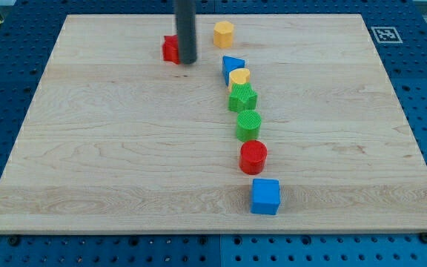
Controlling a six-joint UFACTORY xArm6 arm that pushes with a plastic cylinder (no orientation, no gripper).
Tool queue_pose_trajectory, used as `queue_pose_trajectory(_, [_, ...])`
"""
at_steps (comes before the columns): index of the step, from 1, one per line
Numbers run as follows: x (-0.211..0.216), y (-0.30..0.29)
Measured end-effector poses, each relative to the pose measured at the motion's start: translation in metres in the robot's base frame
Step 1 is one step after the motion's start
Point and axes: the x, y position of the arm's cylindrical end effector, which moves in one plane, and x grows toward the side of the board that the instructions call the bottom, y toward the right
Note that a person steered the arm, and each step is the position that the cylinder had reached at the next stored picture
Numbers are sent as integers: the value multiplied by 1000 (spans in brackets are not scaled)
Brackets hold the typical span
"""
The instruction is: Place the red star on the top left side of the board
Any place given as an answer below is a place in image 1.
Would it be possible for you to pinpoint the red star block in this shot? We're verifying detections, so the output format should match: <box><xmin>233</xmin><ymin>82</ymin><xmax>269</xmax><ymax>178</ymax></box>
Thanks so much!
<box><xmin>162</xmin><ymin>35</ymin><xmax>180</xmax><ymax>65</ymax></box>

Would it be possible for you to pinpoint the green star block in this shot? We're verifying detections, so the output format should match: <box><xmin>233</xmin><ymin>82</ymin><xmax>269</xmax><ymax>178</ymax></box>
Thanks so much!
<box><xmin>228</xmin><ymin>82</ymin><xmax>258</xmax><ymax>113</ymax></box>

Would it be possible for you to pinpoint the light wooden board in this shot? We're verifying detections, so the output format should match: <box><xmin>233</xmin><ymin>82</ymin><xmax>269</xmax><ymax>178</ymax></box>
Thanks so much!
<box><xmin>0</xmin><ymin>14</ymin><xmax>427</xmax><ymax>235</ymax></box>

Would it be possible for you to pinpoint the green cylinder block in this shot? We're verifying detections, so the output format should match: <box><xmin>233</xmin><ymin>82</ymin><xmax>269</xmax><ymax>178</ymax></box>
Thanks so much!
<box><xmin>236</xmin><ymin>110</ymin><xmax>262</xmax><ymax>142</ymax></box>

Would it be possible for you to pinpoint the red cylinder block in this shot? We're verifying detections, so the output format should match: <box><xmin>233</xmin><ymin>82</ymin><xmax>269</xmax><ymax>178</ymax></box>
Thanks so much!
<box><xmin>239</xmin><ymin>140</ymin><xmax>268</xmax><ymax>175</ymax></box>

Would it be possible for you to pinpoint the yellow heart block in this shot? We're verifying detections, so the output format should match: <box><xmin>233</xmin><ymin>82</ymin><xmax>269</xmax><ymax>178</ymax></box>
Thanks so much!
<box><xmin>228</xmin><ymin>68</ymin><xmax>251</xmax><ymax>93</ymax></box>

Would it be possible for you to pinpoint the blue triangle block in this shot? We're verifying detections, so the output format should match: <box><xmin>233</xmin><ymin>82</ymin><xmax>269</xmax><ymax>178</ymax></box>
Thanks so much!
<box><xmin>222</xmin><ymin>56</ymin><xmax>245</xmax><ymax>85</ymax></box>

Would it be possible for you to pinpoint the blue cube block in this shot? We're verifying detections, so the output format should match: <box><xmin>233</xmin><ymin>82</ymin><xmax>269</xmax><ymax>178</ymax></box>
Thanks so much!
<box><xmin>251</xmin><ymin>178</ymin><xmax>281</xmax><ymax>215</ymax></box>

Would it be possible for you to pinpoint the yellow hexagon block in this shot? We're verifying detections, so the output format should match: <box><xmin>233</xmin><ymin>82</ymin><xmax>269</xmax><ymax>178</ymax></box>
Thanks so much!
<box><xmin>213</xmin><ymin>21</ymin><xmax>234</xmax><ymax>48</ymax></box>

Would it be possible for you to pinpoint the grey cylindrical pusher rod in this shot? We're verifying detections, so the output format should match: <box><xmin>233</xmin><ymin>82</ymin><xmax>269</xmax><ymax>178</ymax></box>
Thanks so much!
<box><xmin>173</xmin><ymin>0</ymin><xmax>197</xmax><ymax>65</ymax></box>

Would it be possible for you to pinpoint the white fiducial marker tag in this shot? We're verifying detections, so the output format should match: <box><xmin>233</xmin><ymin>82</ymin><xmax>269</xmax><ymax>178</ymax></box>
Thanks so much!
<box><xmin>371</xmin><ymin>26</ymin><xmax>403</xmax><ymax>44</ymax></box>

